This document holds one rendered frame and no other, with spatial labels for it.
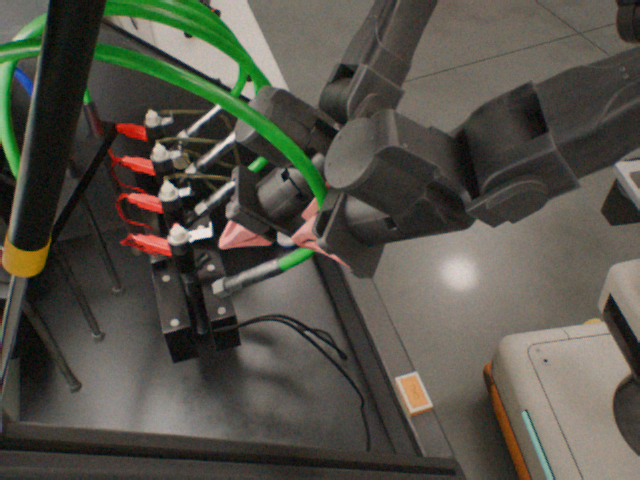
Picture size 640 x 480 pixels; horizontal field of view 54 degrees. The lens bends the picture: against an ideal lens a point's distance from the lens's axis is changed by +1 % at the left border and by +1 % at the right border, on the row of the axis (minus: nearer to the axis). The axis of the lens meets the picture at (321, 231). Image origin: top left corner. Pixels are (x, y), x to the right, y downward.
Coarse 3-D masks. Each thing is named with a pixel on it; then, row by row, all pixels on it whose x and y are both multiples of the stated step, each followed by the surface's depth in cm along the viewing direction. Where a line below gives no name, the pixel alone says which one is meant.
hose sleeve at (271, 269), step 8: (264, 264) 69; (272, 264) 68; (240, 272) 71; (248, 272) 70; (256, 272) 69; (264, 272) 68; (272, 272) 68; (280, 272) 68; (232, 280) 71; (240, 280) 70; (248, 280) 70; (256, 280) 69; (264, 280) 70; (232, 288) 71; (240, 288) 71
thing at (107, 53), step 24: (0, 48) 50; (24, 48) 50; (96, 48) 49; (120, 48) 50; (144, 72) 50; (168, 72) 50; (216, 96) 52; (264, 120) 54; (288, 144) 55; (312, 168) 57; (312, 240) 65; (288, 264) 67
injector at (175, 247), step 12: (168, 240) 78; (180, 252) 79; (192, 252) 80; (204, 252) 83; (180, 264) 81; (192, 264) 81; (204, 264) 83; (180, 276) 83; (192, 276) 83; (192, 288) 85; (192, 300) 87; (192, 312) 90; (204, 324) 92
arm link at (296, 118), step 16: (256, 96) 65; (272, 96) 62; (288, 96) 63; (368, 96) 65; (384, 96) 65; (272, 112) 62; (288, 112) 64; (304, 112) 64; (320, 112) 64; (368, 112) 65; (240, 128) 64; (288, 128) 63; (304, 128) 64; (336, 128) 66; (256, 144) 63; (272, 144) 63; (304, 144) 64; (272, 160) 65; (288, 160) 65
